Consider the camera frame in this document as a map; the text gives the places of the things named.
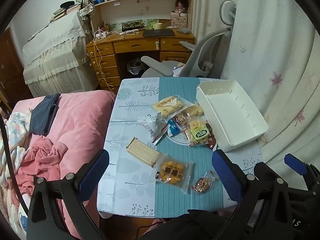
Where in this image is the brown nut cake packet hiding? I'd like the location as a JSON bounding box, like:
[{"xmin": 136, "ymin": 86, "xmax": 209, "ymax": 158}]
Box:
[{"xmin": 174, "ymin": 112, "xmax": 192, "ymax": 128}]

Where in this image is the plastic trash bag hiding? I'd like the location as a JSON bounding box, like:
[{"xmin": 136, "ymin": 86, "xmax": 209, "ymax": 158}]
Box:
[{"xmin": 126, "ymin": 58, "xmax": 147, "ymax": 75}]

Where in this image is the stack of books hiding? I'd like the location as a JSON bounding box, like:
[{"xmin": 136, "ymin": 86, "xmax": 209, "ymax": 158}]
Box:
[{"xmin": 49, "ymin": 4, "xmax": 82, "ymax": 23}]

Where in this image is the cream wafer packet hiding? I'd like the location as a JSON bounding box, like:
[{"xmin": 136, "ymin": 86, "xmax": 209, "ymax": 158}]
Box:
[{"xmin": 126, "ymin": 137, "xmax": 161, "ymax": 167}]

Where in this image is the white printed box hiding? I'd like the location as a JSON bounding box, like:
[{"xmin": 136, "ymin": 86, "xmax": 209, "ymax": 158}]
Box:
[{"xmin": 171, "ymin": 11, "xmax": 188, "ymax": 28}]

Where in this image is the toast bread packet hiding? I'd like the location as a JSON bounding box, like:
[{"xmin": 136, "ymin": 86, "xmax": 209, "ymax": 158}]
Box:
[{"xmin": 151, "ymin": 94, "xmax": 195, "ymax": 118}]

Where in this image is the navy cloth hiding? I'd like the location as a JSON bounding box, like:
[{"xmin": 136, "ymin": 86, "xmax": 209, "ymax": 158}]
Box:
[{"xmin": 29, "ymin": 94, "xmax": 61, "ymax": 136}]

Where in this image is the dark green printed box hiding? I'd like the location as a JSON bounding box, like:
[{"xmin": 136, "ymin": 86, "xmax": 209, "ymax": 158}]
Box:
[{"xmin": 121, "ymin": 21, "xmax": 146, "ymax": 32}]

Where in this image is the doll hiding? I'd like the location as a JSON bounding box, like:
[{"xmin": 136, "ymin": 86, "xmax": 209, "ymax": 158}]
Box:
[{"xmin": 174, "ymin": 0, "xmax": 190, "ymax": 14}]

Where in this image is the grey office chair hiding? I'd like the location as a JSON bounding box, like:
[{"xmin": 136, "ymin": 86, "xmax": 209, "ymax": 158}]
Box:
[{"xmin": 140, "ymin": 0, "xmax": 237, "ymax": 78}]

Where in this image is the yellow biscuit packet with label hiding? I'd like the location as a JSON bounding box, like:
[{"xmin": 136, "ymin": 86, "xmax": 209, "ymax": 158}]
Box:
[{"xmin": 185, "ymin": 117, "xmax": 213, "ymax": 147}]

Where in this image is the white patterned blanket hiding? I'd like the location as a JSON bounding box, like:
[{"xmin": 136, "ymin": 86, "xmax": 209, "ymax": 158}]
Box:
[{"xmin": 0, "ymin": 111, "xmax": 33, "ymax": 178}]

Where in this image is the white flowered curtain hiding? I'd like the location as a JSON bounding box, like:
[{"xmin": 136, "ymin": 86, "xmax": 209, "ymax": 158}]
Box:
[{"xmin": 191, "ymin": 0, "xmax": 320, "ymax": 175}]

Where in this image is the red starred snack packet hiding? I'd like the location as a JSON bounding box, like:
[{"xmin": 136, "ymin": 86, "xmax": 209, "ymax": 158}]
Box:
[{"xmin": 206, "ymin": 127, "xmax": 218, "ymax": 152}]

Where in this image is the black laptop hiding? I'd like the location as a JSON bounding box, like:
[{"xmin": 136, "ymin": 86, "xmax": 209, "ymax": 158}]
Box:
[{"xmin": 142, "ymin": 29, "xmax": 175, "ymax": 37}]

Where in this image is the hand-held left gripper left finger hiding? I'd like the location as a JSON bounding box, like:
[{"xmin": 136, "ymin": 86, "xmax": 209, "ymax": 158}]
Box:
[{"xmin": 26, "ymin": 149, "xmax": 110, "ymax": 240}]

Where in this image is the dark cloth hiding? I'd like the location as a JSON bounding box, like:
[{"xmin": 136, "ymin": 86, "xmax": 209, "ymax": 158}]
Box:
[{"xmin": 145, "ymin": 209, "xmax": 235, "ymax": 240}]

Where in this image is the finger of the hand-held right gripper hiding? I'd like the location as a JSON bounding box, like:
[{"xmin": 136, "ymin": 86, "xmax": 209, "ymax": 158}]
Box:
[
  {"xmin": 254, "ymin": 162, "xmax": 283, "ymax": 180},
  {"xmin": 284, "ymin": 153, "xmax": 320, "ymax": 193}
]

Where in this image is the black cable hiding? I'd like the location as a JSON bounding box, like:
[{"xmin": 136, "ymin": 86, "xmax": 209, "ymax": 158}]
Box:
[{"xmin": 0, "ymin": 116, "xmax": 28, "ymax": 213}]

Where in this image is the pink towel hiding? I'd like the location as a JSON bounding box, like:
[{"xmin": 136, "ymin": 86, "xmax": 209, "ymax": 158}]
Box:
[{"xmin": 15, "ymin": 137, "xmax": 68, "ymax": 195}]

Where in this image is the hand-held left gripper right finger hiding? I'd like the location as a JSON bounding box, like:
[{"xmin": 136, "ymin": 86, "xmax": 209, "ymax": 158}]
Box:
[{"xmin": 212, "ymin": 149, "xmax": 292, "ymax": 240}]

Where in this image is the white lace cover cloth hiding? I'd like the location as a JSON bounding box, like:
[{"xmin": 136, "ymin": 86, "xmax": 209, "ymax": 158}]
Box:
[{"xmin": 22, "ymin": 11, "xmax": 100, "ymax": 98}]

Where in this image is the crumbly pastry clear packet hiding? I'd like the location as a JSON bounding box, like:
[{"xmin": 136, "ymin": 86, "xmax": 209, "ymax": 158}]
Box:
[{"xmin": 184, "ymin": 104, "xmax": 204, "ymax": 118}]

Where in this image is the small blue snack packet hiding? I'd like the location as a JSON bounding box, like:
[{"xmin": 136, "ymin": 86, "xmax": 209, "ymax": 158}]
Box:
[{"xmin": 167, "ymin": 119, "xmax": 184, "ymax": 137}]

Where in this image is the wooden bookshelf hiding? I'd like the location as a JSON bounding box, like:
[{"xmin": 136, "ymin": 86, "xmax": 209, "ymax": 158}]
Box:
[{"xmin": 84, "ymin": 0, "xmax": 195, "ymax": 34}]

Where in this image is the white cable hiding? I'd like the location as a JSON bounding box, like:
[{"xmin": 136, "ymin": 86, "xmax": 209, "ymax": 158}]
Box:
[{"xmin": 93, "ymin": 36, "xmax": 115, "ymax": 92}]

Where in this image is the white plastic bin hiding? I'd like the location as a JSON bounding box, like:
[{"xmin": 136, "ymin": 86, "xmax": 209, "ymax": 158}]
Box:
[{"xmin": 196, "ymin": 79, "xmax": 269, "ymax": 153}]

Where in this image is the floral fabric bag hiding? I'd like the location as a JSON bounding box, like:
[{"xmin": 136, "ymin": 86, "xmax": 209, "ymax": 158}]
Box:
[{"xmin": 79, "ymin": 4, "xmax": 97, "ymax": 20}]

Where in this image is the brown wooden door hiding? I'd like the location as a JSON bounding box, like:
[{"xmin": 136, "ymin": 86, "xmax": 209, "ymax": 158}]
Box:
[{"xmin": 0, "ymin": 27, "xmax": 33, "ymax": 110}]

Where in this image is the pink blanket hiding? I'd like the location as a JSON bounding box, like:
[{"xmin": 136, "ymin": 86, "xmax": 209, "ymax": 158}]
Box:
[{"xmin": 0, "ymin": 90, "xmax": 117, "ymax": 240}]

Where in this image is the white clear snack packet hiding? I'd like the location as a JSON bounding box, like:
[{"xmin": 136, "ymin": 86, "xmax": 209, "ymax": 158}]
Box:
[{"xmin": 139, "ymin": 114, "xmax": 170, "ymax": 145}]

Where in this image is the orange cookie packet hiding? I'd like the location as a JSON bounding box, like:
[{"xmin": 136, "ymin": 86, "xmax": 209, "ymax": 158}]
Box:
[{"xmin": 155, "ymin": 154, "xmax": 194, "ymax": 195}]

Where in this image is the wooden desk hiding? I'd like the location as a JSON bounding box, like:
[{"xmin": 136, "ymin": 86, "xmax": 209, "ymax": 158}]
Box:
[{"xmin": 85, "ymin": 29, "xmax": 195, "ymax": 90}]

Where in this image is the small nut bar packet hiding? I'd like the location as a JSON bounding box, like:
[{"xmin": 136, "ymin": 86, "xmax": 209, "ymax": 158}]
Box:
[{"xmin": 190, "ymin": 170, "xmax": 219, "ymax": 195}]

